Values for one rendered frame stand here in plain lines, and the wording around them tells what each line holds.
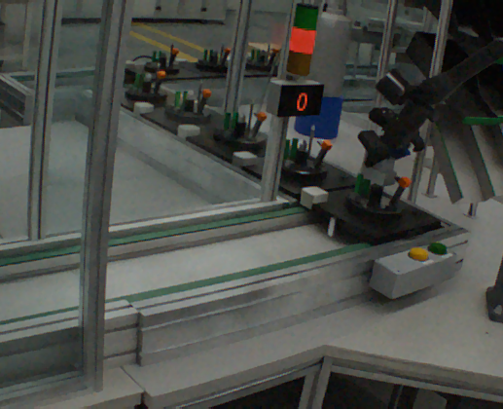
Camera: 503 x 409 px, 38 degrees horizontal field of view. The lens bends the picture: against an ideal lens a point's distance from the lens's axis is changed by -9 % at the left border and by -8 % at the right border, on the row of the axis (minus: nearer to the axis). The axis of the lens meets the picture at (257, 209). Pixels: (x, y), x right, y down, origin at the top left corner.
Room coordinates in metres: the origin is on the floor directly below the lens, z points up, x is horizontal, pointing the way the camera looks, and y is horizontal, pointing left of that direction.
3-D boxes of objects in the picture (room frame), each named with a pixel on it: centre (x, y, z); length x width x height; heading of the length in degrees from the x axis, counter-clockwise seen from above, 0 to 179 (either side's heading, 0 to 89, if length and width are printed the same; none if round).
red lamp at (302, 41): (1.62, -0.04, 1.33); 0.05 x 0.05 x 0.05
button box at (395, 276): (1.44, -0.34, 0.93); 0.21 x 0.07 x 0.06; 133
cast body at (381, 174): (1.67, -0.25, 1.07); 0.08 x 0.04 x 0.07; 43
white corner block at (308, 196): (1.67, -0.12, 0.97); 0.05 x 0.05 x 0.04; 43
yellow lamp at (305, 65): (1.62, -0.04, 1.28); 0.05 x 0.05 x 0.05
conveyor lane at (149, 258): (1.47, -0.02, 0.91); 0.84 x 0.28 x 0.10; 133
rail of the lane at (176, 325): (1.36, -0.16, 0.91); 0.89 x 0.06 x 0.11; 133
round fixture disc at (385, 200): (1.66, -0.26, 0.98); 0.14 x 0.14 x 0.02
